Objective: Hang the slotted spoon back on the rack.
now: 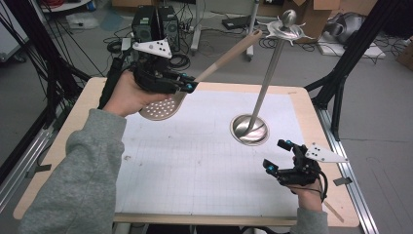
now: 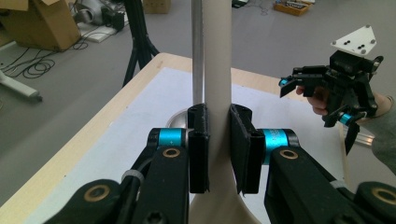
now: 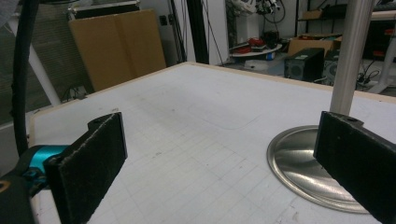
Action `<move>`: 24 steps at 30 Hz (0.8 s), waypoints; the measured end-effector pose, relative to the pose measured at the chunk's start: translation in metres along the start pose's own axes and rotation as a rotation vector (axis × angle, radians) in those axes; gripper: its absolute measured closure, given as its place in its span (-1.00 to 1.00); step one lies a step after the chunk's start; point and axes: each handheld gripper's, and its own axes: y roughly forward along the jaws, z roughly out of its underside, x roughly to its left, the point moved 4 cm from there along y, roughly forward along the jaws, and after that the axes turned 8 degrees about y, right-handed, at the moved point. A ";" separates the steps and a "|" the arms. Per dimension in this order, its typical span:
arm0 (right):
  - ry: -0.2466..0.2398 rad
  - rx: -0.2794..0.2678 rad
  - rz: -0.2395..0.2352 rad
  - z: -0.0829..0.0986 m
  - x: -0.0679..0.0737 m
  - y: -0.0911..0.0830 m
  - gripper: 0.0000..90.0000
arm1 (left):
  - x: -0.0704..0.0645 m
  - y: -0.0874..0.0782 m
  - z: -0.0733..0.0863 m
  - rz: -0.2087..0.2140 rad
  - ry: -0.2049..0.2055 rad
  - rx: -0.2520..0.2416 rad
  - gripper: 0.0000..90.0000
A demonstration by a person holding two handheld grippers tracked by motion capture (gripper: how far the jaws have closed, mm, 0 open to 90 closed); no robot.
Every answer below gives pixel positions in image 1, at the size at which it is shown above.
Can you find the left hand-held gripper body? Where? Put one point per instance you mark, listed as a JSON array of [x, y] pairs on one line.
[[152, 78]]

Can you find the black tape piece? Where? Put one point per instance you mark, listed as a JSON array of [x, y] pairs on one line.
[[40, 169], [342, 181]]

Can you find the thin wooden strip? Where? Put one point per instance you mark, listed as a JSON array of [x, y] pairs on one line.
[[334, 212]]

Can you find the white stand leg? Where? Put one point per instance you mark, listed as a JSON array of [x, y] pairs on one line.
[[250, 19], [196, 29]]

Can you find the white foam board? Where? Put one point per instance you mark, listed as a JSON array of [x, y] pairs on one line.
[[350, 50]]

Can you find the steel utensil stand with hooks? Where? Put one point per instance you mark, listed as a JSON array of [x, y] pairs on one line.
[[276, 61]]

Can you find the white grid mat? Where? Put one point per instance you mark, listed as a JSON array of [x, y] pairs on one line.
[[201, 156]]

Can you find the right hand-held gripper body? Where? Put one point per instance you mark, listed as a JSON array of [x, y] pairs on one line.
[[302, 175]]

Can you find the person's left hand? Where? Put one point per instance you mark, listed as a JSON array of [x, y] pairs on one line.
[[126, 96]]

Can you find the wooden table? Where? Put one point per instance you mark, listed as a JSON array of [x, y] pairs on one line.
[[341, 195]]

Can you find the small white power box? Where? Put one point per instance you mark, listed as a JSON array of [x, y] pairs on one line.
[[126, 44]]

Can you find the black computer tower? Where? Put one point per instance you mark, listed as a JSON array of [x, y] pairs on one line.
[[170, 27], [144, 26]]

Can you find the brown cardboard box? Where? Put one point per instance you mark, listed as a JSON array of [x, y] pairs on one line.
[[405, 55]]

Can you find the person's right hand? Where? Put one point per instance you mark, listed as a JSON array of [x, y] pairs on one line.
[[308, 198]]

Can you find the aluminium rail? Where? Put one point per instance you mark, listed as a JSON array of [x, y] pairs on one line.
[[350, 175], [19, 172]]

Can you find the clear plastic bag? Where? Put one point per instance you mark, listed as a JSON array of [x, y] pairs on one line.
[[82, 21]]

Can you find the flat black device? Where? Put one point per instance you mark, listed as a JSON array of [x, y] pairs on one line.
[[237, 22]]

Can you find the beige slotted spoon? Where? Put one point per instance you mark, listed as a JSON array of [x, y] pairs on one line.
[[227, 56]]

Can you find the white cabinet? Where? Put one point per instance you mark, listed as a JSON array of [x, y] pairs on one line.
[[9, 35]]

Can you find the grey bag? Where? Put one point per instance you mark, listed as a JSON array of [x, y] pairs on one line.
[[345, 26]]

